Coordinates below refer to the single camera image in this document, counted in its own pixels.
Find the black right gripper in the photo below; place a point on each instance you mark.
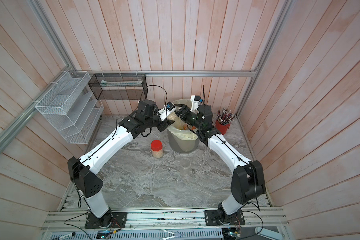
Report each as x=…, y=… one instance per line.
x=185, y=110

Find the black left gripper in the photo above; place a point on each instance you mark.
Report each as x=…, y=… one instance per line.
x=165, y=124

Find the red lidded oatmeal jar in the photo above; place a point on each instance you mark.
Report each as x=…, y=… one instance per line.
x=157, y=148

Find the wide oatmeal jar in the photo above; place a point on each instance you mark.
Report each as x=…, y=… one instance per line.
x=185, y=164

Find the small oatmeal jar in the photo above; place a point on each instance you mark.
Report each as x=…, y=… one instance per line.
x=172, y=116

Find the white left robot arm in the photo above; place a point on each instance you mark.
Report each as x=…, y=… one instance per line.
x=83, y=171

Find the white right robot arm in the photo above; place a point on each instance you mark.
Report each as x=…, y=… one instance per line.
x=248, y=180

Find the cream trash bag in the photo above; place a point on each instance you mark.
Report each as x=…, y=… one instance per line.
x=181, y=129

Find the red pencil cup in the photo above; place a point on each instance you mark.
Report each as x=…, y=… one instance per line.
x=222, y=128

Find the colored pencils bunch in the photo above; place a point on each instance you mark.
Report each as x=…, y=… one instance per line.
x=225, y=116

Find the grey trash bin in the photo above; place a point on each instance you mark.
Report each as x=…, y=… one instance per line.
x=182, y=141

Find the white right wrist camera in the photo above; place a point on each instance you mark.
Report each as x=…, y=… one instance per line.
x=196, y=102

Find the black wire mesh basket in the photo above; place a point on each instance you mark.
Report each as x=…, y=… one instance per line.
x=107, y=87

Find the white wire mesh shelf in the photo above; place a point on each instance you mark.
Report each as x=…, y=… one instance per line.
x=70, y=109

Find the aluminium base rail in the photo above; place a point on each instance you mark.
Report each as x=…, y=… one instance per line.
x=66, y=221

